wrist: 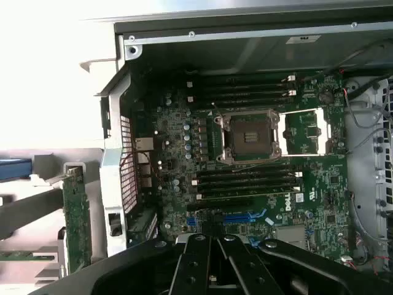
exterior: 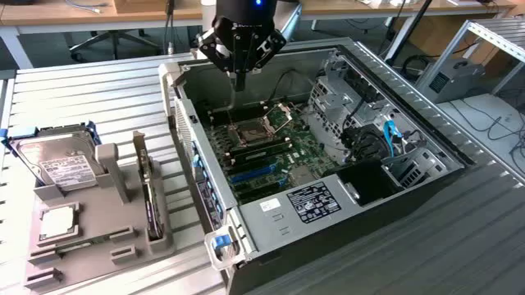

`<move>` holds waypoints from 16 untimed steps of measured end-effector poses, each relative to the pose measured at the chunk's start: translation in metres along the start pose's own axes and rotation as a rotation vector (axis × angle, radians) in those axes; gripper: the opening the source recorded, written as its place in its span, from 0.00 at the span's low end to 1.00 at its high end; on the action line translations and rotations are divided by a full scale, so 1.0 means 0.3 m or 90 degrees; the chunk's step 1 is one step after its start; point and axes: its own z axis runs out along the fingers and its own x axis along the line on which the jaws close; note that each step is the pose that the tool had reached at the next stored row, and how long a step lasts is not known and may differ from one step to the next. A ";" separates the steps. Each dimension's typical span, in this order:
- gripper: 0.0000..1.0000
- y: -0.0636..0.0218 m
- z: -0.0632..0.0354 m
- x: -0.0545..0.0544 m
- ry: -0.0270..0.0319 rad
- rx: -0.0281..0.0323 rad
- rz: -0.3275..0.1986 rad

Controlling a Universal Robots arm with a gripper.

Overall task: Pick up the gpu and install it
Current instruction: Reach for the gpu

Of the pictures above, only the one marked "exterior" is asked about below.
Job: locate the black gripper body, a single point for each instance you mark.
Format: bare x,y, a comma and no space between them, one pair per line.
246,18

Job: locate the green graphics card black cooler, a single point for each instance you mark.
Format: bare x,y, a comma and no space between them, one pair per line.
153,199

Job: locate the brown cardboard box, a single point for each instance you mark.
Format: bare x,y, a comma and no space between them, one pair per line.
139,6

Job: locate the office chair base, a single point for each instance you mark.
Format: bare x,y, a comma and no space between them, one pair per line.
115,40

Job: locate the metal socket cover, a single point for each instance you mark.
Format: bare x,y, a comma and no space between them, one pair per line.
278,118

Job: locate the CPU socket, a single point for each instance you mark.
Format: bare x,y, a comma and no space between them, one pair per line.
250,133

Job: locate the green motherboard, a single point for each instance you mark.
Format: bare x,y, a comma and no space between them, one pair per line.
303,144

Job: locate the green RAM stick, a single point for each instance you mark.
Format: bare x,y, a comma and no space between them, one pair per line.
81,244
262,152

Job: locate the perforated silver disk bay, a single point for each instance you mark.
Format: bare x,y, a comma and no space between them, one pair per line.
327,146

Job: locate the black tripod pole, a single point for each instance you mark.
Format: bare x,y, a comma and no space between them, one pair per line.
423,8

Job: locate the blue disk caddy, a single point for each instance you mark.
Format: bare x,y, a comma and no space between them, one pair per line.
93,130

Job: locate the blue expansion slot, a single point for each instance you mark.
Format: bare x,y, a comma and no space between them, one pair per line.
251,175

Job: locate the long wooden desk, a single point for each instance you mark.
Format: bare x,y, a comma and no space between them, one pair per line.
450,10

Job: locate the grey controller box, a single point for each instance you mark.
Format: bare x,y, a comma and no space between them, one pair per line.
454,83

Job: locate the silver hard disk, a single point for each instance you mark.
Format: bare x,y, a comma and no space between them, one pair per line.
61,159

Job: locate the silver power supply unit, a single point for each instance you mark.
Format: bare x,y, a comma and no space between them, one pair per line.
283,221

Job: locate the grey parts rack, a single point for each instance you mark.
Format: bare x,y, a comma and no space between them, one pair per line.
101,215

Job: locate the blue case release latch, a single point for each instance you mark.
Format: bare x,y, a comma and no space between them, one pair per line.
220,240

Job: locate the open black PC case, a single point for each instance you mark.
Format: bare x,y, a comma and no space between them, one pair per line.
348,239

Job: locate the silver CPU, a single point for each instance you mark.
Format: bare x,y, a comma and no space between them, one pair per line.
57,222

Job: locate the wooden desk white frame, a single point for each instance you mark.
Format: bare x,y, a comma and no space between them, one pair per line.
49,15

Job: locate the silver disk bay bracket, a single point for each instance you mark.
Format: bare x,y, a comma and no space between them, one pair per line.
410,172

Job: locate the aluminium slat shelf frame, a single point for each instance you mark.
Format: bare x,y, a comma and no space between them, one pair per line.
491,33

